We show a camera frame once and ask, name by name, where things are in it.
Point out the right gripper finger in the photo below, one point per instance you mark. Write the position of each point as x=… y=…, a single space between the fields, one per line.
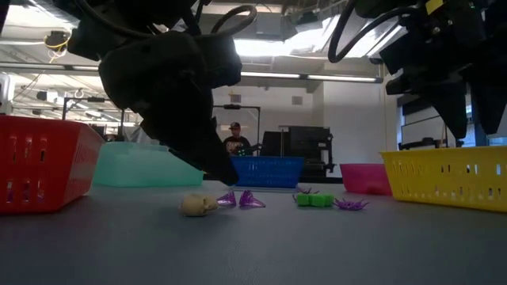
x=453 y=111
x=491 y=103

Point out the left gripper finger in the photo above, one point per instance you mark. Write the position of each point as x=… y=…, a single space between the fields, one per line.
x=217 y=130
x=190 y=142

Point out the cream toy skull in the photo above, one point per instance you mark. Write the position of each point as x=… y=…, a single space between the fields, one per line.
x=196 y=206

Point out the blue plastic basket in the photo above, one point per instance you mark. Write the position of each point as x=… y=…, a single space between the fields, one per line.
x=269 y=172

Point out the red plastic basket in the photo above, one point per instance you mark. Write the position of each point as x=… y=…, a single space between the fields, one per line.
x=59 y=166

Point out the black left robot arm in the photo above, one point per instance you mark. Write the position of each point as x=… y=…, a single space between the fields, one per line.
x=119 y=16

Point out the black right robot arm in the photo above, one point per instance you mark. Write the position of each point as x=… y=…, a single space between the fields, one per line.
x=372 y=4

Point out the person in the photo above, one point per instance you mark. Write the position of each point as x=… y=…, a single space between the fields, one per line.
x=237 y=144

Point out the black framed whiteboard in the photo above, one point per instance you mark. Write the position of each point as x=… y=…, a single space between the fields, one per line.
x=420 y=130

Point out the teal plastic basket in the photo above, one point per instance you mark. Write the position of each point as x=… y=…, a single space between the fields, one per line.
x=130 y=168

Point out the purple toy witch hat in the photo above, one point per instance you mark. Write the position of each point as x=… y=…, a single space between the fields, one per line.
x=228 y=200
x=249 y=200

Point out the yellow plastic basket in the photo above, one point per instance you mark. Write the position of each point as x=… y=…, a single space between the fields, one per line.
x=420 y=180

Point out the black equipment rack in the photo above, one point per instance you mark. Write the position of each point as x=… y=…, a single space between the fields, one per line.
x=305 y=142

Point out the purple toy spider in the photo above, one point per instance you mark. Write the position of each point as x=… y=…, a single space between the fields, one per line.
x=350 y=205
x=305 y=191

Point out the black ceiling device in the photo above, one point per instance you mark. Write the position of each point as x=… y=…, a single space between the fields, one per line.
x=56 y=39

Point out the pink plastic bowl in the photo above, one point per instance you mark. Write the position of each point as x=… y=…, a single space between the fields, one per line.
x=362 y=178

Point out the long ceiling light bar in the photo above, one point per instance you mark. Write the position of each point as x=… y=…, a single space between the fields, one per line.
x=39 y=67
x=340 y=78

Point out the green toy skeleton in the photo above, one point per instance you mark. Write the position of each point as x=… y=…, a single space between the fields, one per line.
x=315 y=200

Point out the grey table mat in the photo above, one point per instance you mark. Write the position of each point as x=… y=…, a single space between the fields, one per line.
x=253 y=253

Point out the black robot rig frame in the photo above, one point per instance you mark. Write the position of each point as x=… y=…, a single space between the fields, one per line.
x=237 y=106

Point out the grey wall vent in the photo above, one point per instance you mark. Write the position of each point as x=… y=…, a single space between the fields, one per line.
x=297 y=100
x=235 y=99

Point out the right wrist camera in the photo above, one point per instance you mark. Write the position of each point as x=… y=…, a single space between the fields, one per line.
x=400 y=59

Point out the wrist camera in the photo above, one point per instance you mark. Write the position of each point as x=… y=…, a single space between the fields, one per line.
x=219 y=59
x=400 y=59

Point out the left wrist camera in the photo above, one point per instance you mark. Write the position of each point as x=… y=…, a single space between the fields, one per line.
x=219 y=59

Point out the black frame stand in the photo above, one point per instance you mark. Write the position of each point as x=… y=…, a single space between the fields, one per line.
x=95 y=99

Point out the black table frame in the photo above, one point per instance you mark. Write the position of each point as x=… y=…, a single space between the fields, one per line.
x=3 y=12

